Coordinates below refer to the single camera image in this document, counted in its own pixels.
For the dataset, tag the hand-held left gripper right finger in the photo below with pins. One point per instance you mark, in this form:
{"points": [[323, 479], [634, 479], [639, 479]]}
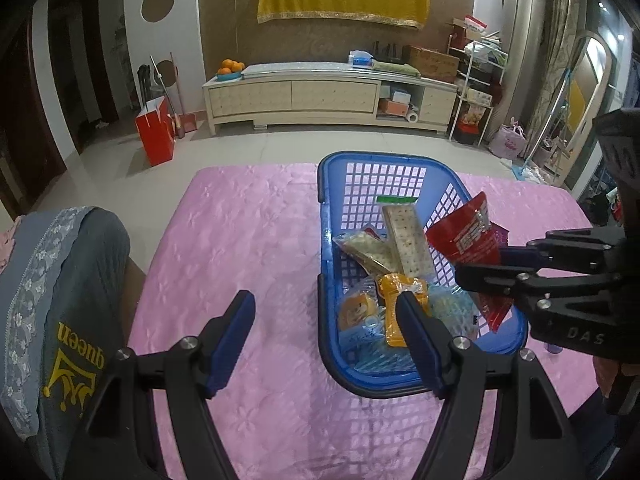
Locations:
{"points": [[420, 340]]}

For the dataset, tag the blue plastic basket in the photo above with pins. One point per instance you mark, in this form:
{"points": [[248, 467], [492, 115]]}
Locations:
{"points": [[324, 220]]}

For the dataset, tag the white paper roll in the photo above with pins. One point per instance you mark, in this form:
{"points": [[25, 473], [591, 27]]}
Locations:
{"points": [[412, 117]]}

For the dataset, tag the blue tissue box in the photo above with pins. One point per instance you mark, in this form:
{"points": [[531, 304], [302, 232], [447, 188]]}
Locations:
{"points": [[361, 60]]}

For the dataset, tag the grey chair cover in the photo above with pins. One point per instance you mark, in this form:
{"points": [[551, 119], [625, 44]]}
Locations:
{"points": [[60, 270]]}

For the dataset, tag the clear bag of small cakes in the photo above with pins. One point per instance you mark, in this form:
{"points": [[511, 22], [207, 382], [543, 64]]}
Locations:
{"points": [[357, 310]]}

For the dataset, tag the pink tablecloth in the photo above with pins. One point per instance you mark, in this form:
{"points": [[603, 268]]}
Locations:
{"points": [[250, 220]]}

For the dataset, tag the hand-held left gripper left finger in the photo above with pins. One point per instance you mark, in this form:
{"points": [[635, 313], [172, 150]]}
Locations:
{"points": [[232, 340]]}

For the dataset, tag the brown cardboard box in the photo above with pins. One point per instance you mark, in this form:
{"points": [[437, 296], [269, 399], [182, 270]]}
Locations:
{"points": [[432, 64]]}

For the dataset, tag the black upright floor tool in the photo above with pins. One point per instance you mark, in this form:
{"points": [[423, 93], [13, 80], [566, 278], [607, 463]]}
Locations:
{"points": [[144, 85]]}

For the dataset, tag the red paper bag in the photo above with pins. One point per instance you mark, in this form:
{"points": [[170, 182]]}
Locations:
{"points": [[155, 135]]}

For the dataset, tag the red dustpan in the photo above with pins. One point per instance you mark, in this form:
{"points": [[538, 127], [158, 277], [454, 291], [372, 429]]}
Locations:
{"points": [[186, 125]]}

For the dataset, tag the orange box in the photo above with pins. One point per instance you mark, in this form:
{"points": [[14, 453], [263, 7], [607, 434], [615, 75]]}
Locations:
{"points": [[395, 107]]}

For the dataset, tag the small red snack packet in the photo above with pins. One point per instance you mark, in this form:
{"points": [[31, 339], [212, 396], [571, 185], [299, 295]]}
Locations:
{"points": [[372, 232]]}

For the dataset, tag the large red snack packet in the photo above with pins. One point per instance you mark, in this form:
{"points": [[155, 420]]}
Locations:
{"points": [[462, 240]]}

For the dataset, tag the green-edged cracker packet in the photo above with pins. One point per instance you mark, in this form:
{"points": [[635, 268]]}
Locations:
{"points": [[407, 240]]}

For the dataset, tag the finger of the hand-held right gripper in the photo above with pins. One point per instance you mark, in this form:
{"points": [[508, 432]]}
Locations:
{"points": [[520, 256], [570, 310]]}

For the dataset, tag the tall standing air conditioner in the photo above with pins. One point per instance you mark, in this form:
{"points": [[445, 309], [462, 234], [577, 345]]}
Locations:
{"points": [[522, 35]]}

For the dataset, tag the standing mirror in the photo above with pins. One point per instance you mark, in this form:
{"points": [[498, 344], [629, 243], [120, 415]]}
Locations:
{"points": [[587, 90]]}

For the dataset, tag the clear cracker packet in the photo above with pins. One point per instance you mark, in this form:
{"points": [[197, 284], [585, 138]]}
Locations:
{"points": [[370, 252]]}

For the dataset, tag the cream low cabinet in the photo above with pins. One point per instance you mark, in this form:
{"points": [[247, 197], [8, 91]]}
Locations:
{"points": [[330, 97]]}

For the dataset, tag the pink bag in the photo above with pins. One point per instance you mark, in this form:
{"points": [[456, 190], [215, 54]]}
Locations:
{"points": [[507, 142]]}

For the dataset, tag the patterned curtain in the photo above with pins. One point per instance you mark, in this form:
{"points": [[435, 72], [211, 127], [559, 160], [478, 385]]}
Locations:
{"points": [[560, 35]]}

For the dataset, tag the white metal rack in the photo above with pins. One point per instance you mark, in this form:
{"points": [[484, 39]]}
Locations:
{"points": [[472, 117]]}

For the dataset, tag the yellow snack packet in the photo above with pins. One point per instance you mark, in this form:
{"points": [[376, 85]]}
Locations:
{"points": [[395, 305]]}

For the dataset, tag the green cushion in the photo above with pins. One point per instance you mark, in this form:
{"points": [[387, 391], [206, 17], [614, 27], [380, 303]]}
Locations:
{"points": [[395, 67]]}

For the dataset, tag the plate of oranges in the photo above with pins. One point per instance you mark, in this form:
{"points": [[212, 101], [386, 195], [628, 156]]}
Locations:
{"points": [[230, 66]]}

